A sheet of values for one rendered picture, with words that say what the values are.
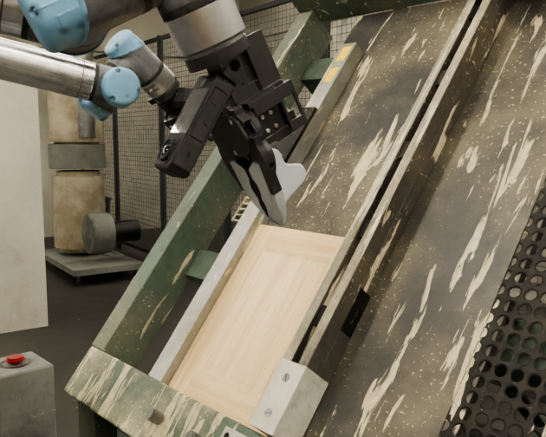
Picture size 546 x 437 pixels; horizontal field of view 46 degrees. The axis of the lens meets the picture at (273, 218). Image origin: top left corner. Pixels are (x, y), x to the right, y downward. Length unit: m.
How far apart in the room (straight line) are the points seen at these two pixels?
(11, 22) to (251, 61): 0.26
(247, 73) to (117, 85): 0.61
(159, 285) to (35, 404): 0.39
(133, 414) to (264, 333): 0.32
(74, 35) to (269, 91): 0.20
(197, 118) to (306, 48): 1.27
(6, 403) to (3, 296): 3.61
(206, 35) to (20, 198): 4.35
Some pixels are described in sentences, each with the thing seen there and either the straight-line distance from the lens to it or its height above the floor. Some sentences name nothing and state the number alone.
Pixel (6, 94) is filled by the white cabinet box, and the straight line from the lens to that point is 4.95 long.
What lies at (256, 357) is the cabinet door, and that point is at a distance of 1.28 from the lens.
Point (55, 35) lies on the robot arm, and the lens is 0.65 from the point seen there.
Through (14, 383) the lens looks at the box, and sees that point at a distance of 1.46.
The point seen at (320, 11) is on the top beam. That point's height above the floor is 1.76.
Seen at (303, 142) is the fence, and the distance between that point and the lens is 1.56.
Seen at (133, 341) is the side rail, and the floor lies 0.92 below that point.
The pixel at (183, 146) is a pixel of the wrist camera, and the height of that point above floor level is 1.40.
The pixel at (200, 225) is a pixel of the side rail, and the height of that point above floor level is 1.18.
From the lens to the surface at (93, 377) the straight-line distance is 1.57.
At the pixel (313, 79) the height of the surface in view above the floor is 1.57.
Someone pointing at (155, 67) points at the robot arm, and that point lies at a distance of 1.47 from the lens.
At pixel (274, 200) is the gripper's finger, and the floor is 1.34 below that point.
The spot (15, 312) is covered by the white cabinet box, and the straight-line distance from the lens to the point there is 5.10.
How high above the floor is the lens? 1.41
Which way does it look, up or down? 7 degrees down
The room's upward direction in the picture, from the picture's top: straight up
